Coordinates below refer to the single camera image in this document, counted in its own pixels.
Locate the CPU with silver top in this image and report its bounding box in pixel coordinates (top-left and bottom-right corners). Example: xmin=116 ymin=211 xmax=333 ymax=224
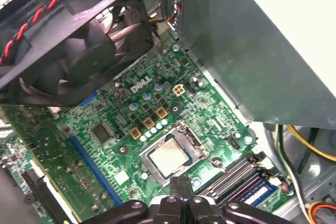
xmin=146 ymin=137 xmax=192 ymax=179

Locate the black open PC case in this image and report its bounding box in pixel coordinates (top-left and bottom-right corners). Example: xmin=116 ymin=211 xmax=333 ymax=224
xmin=0 ymin=0 xmax=336 ymax=224

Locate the blue RAM stick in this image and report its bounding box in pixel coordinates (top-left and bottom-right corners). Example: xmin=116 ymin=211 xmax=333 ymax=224
xmin=245 ymin=178 xmax=279 ymax=208

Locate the blue board connector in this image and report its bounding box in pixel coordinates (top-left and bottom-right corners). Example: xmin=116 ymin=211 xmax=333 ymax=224
xmin=78 ymin=90 xmax=100 ymax=107

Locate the yellow wire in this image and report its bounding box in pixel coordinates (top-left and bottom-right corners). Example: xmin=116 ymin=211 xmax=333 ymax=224
xmin=285 ymin=125 xmax=336 ymax=162

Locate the red black twisted wire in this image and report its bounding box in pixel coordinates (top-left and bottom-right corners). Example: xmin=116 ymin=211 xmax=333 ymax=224
xmin=0 ymin=0 xmax=85 ymax=66

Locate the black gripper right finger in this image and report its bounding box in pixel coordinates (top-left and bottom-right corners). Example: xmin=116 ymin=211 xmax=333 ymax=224
xmin=181 ymin=176 xmax=295 ymax=224

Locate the grey power supply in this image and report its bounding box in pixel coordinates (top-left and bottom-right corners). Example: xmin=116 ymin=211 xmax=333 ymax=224
xmin=173 ymin=0 xmax=336 ymax=130

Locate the black case fan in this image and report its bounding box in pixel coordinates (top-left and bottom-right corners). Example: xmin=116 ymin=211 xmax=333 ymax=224
xmin=0 ymin=0 xmax=155 ymax=108

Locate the black RAM slot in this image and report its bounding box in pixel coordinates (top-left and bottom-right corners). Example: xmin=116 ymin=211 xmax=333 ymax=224
xmin=195 ymin=155 xmax=260 ymax=196
xmin=207 ymin=163 xmax=266 ymax=201
xmin=217 ymin=171 xmax=274 ymax=205

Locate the green motherboard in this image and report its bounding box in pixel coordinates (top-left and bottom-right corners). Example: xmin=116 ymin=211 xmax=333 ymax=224
xmin=0 ymin=34 xmax=297 ymax=224

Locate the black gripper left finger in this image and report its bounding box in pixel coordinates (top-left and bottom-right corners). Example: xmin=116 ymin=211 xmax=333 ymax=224
xmin=80 ymin=176 xmax=187 ymax=224

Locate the orange red wire bundle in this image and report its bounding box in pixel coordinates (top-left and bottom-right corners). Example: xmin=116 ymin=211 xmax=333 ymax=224
xmin=307 ymin=200 xmax=336 ymax=218

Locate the blue expansion slot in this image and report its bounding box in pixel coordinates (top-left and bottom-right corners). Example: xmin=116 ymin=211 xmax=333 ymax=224
xmin=67 ymin=132 xmax=123 ymax=207

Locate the CPU socket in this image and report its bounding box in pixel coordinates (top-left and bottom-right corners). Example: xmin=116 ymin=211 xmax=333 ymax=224
xmin=139 ymin=119 xmax=211 ymax=183

